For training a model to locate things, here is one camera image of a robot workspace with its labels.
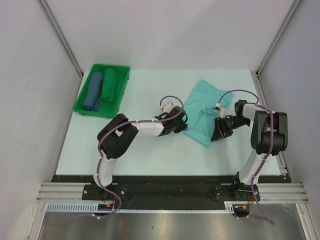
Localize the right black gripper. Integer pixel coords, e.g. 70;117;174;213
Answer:
211;115;251;141

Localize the teal t shirt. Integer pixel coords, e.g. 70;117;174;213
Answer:
182;79;227;148

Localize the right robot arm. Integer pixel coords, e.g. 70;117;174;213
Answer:
210;100;288;201

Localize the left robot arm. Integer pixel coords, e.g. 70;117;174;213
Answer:
92;106;188;200

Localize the green plastic tray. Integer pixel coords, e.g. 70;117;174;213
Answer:
73;63;131;119

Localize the rolled dark green t shirt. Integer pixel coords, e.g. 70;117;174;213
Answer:
100;68;117;105

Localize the rolled blue t shirt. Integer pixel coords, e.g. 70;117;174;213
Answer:
82;72;103;112

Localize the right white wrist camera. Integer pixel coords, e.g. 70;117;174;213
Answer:
214;103;227;119

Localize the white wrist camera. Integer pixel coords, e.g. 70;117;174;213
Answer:
159;101;175;113
214;103;227;119

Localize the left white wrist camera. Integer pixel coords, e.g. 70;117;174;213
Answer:
159;101;175;113

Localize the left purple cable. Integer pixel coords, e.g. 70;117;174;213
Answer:
44;96;185;223

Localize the purple cable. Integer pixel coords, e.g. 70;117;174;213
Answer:
216;89;276;226
44;96;185;223

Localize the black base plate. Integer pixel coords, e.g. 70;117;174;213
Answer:
51;174;291;202

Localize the aluminium front rail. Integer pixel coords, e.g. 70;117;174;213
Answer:
37;182;309;204

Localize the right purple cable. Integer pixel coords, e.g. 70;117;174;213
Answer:
216;89;276;226

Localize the white slotted cable duct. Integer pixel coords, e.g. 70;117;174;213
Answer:
46;202;235;214

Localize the right aluminium frame post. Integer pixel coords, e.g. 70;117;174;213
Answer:
255;0;304;77

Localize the aluminium frame post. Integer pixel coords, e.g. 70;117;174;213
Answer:
255;0;304;77
37;0;84;77

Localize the left aluminium frame post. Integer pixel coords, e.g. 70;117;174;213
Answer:
37;0;84;77

